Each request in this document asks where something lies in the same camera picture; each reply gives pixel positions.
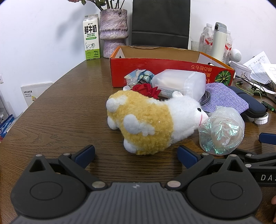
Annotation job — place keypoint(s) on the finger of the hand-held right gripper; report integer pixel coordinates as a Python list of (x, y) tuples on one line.
[(258, 158), (267, 137)]

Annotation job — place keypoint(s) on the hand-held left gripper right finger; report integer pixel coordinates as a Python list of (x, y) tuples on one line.
[(186, 155)]

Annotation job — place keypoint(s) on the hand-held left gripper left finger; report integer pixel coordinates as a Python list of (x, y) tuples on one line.
[(85, 154)]

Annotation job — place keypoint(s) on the iridescent clear plastic bag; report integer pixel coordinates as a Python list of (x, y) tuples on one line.
[(222, 131)]

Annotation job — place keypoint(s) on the yellow white plush sheep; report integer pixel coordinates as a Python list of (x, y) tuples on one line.
[(146, 120)]

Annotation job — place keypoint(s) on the purple fabric pouch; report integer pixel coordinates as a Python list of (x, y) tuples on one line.
[(224, 97)]

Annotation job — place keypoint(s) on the translucent plastic container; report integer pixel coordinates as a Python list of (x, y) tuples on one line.
[(176, 83)]

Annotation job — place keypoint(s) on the red cardboard box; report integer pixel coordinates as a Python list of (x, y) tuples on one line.
[(163, 67)]

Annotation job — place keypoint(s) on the wooden desktop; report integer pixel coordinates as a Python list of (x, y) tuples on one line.
[(64, 107)]

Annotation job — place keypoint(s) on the person's right hand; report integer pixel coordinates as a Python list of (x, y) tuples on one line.
[(273, 200)]

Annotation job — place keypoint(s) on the white ridged round lid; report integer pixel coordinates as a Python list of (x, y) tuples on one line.
[(261, 120)]

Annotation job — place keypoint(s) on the small green device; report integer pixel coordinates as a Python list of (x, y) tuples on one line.
[(268, 106)]

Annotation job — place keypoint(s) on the navy glasses case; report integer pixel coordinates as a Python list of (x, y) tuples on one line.
[(252, 107)]

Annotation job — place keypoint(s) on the pile of printed papers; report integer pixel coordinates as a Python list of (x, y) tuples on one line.
[(263, 69)]

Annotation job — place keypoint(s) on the white patterned tin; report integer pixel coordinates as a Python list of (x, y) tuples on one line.
[(241, 70)]

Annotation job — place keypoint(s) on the red fabric rose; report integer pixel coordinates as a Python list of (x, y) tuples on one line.
[(148, 89)]

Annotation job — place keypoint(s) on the blue white boxes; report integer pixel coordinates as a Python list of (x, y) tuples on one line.
[(6, 127)]

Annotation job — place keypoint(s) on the white round speaker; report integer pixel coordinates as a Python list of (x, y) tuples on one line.
[(236, 55)]

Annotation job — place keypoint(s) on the blue shiny snack packet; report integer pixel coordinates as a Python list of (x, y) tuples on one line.
[(138, 76)]

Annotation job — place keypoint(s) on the clear water bottle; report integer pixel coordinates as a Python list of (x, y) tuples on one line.
[(206, 41), (228, 47)]

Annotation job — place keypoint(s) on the white thermos bottle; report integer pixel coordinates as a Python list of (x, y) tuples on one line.
[(218, 43)]

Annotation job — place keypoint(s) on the clear glass cup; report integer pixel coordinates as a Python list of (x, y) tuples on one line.
[(195, 45)]

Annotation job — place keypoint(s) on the white green milk carton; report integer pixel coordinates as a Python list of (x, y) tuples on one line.
[(91, 38)]

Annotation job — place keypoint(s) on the purple ceramic vase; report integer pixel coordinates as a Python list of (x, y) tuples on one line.
[(113, 28)]

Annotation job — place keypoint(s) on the black paper bag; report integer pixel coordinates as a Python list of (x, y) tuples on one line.
[(160, 21)]

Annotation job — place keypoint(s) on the pink flowers bouquet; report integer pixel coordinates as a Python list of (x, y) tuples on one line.
[(100, 3)]

